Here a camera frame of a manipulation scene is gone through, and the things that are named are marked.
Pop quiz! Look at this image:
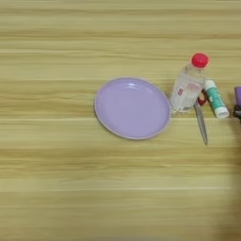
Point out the purple rectangular block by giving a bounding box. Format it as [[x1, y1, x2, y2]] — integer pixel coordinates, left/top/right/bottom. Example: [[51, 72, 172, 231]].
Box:
[[233, 86, 241, 107]]

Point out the green white glue stick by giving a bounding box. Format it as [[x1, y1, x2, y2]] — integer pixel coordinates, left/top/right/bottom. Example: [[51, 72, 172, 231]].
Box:
[[202, 79, 231, 120]]

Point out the round purple plate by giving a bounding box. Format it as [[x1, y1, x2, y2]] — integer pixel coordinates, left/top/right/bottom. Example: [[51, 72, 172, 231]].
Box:
[[93, 76, 172, 141]]

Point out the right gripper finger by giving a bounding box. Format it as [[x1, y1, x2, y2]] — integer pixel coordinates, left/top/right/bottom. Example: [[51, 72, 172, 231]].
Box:
[[232, 104, 241, 121]]

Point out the clear bottle red cap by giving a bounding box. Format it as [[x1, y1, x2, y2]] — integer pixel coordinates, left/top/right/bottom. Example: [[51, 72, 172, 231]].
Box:
[[169, 52, 210, 114]]

